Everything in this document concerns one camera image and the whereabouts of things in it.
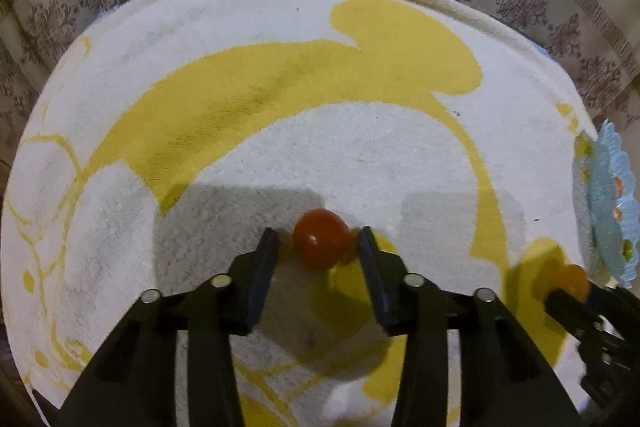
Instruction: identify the green cherry tomato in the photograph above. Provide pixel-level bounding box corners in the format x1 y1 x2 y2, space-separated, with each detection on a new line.
622 239 634 260

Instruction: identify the white yellow patterned towel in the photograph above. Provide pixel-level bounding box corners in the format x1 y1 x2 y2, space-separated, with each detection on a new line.
1 0 596 405

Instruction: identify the small red cherry tomato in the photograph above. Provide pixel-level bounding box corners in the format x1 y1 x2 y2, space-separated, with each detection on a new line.
292 208 354 270

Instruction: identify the blue plastic lattice basket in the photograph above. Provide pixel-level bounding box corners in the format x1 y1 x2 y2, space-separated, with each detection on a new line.
573 120 639 289

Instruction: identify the orange green tomato in basket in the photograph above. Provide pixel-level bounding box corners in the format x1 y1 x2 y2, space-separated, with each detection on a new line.
613 176 625 197

